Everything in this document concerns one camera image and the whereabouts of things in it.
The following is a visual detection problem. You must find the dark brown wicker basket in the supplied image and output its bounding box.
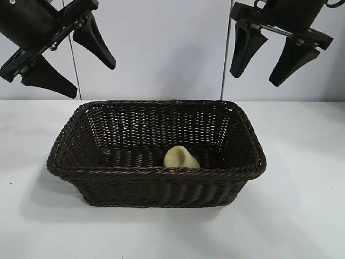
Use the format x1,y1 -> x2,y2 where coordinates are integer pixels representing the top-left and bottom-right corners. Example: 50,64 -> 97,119
46,99 -> 267,209

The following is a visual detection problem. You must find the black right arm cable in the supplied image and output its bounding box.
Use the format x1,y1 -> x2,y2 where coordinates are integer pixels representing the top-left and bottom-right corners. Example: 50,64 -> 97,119
325,0 -> 345,9

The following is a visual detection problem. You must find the pale yellow egg yolk pastry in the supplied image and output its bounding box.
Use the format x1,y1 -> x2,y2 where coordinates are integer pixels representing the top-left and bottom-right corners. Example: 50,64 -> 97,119
163,145 -> 201,169

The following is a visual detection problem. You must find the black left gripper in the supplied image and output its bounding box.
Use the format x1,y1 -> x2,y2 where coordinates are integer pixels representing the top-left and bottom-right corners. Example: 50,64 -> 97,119
0,0 -> 118,99

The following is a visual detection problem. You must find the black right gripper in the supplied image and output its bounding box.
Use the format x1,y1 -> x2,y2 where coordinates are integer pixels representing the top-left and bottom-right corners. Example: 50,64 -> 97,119
229,0 -> 334,87

